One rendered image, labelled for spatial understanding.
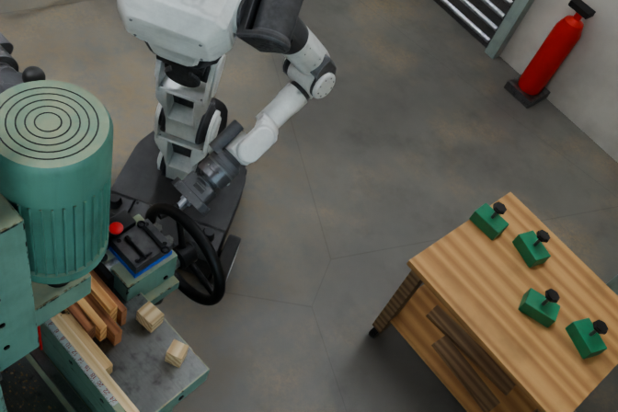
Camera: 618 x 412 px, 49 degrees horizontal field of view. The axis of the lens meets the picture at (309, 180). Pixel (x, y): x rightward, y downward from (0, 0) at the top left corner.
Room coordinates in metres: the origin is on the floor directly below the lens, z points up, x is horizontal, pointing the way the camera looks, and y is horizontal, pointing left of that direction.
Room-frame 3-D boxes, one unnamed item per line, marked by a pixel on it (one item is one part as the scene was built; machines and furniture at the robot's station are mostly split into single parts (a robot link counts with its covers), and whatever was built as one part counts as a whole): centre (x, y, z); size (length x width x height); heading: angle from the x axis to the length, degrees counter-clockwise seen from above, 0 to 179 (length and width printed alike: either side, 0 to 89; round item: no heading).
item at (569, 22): (3.16, -0.93, 0.30); 0.19 x 0.18 x 0.60; 146
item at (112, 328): (0.61, 0.34, 0.93); 0.22 x 0.02 x 0.05; 63
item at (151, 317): (0.64, 0.20, 0.92); 0.05 x 0.04 x 0.04; 70
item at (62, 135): (0.57, 0.37, 1.35); 0.18 x 0.18 x 0.31
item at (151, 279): (0.75, 0.30, 0.91); 0.15 x 0.14 x 0.09; 63
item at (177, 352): (0.58, 0.12, 0.92); 0.03 x 0.03 x 0.05; 86
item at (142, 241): (0.75, 0.30, 0.99); 0.13 x 0.11 x 0.06; 63
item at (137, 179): (1.57, 0.45, 0.19); 0.64 x 0.52 x 0.33; 3
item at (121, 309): (0.66, 0.35, 0.93); 0.23 x 0.01 x 0.07; 63
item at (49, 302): (0.55, 0.38, 1.03); 0.14 x 0.07 x 0.09; 153
